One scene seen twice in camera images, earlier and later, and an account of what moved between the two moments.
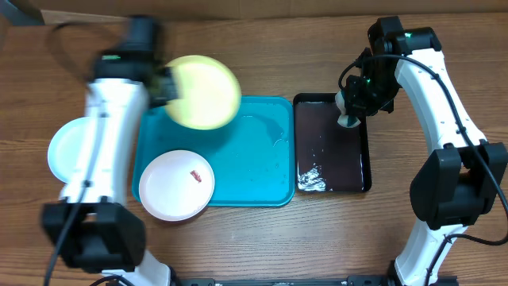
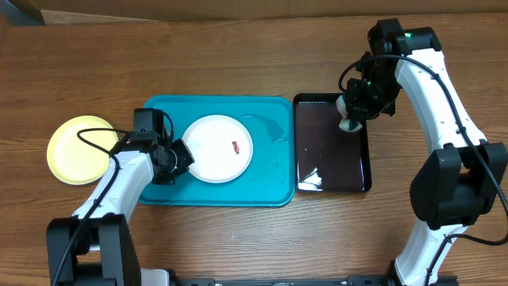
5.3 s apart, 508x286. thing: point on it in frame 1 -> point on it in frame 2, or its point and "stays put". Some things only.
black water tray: (329, 157) stays put
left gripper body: (171, 90) -> (178, 157)
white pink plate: (175, 185) -> (221, 146)
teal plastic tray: (252, 156) stays put
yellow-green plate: (209, 92) -> (74, 160)
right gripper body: (375, 94) stays put
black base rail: (352, 281) stays put
